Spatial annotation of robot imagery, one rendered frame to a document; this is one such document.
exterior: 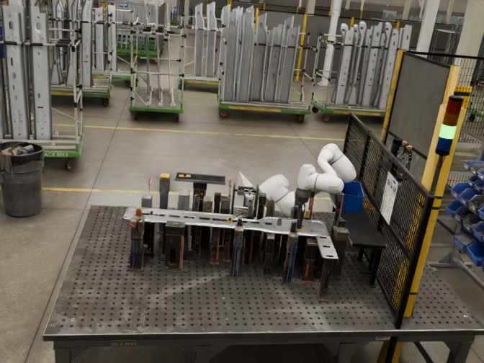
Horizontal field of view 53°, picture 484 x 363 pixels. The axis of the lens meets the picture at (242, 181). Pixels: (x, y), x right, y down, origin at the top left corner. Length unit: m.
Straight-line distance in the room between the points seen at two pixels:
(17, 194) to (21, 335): 1.96
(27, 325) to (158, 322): 1.48
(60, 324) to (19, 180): 2.81
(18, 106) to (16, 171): 1.85
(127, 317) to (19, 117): 4.68
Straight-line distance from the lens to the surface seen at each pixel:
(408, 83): 5.78
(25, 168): 5.40
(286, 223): 3.36
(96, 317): 2.91
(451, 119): 2.60
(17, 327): 4.08
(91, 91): 10.30
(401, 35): 11.21
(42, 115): 7.08
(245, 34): 10.00
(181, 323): 2.84
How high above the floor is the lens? 2.46
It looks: 22 degrees down
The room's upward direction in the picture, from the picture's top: 6 degrees clockwise
